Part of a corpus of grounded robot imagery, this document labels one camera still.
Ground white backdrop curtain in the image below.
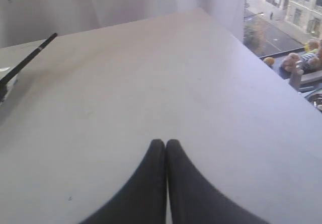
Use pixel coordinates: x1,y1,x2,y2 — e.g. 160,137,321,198
1,0,245,47

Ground grey metal cylinder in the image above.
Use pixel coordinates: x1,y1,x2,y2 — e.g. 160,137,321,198
289,60,304,91

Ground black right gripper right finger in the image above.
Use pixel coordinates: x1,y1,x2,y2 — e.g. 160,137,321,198
166,139,266,223

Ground plush toys on windowsill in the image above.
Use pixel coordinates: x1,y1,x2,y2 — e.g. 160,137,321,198
279,39,321,72

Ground white plate with blue paint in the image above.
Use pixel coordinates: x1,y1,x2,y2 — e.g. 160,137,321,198
1,66,19,104

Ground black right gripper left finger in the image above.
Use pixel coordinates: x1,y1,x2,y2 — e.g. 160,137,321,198
82,139,167,223

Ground black paintbrush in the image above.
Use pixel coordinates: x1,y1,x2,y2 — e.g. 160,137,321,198
0,32,58,101

